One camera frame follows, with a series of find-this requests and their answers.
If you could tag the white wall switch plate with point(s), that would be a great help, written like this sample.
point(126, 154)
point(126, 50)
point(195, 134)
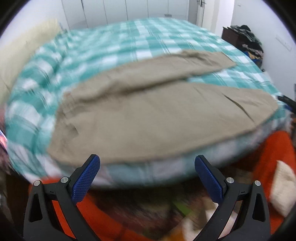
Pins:
point(284, 43)

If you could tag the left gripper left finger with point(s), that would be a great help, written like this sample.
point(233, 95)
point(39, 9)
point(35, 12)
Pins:
point(41, 220)

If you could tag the white wardrobe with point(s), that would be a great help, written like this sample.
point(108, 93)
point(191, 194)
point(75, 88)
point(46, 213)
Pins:
point(82, 14)

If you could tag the beige khaki pants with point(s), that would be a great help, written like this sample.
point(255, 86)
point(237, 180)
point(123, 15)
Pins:
point(148, 110)

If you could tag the pile of dark clothes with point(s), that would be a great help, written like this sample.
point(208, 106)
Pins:
point(248, 43)

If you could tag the white door with handle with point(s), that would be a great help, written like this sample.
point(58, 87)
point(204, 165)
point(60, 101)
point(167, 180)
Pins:
point(204, 14)

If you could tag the orange red garment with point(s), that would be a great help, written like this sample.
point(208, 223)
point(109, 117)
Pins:
point(181, 212)

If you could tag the dark wooden cabinet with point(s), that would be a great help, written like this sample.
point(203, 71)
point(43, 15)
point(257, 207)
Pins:
point(233, 38)

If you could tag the cream fleece sleeve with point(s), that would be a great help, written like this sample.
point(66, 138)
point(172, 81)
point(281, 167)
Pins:
point(282, 194)

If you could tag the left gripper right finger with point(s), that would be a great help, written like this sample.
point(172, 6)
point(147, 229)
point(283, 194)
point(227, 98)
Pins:
point(252, 221)

